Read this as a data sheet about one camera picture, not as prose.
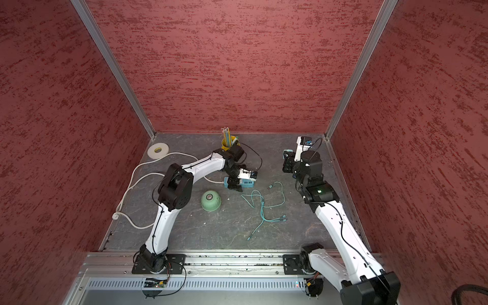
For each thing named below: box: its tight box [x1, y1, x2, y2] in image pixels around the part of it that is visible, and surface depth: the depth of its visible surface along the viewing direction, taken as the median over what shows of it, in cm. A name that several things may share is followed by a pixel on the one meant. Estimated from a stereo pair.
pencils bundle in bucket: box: [221, 126, 232, 147], surface depth 103 cm
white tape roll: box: [146, 142, 170, 160], surface depth 113 cm
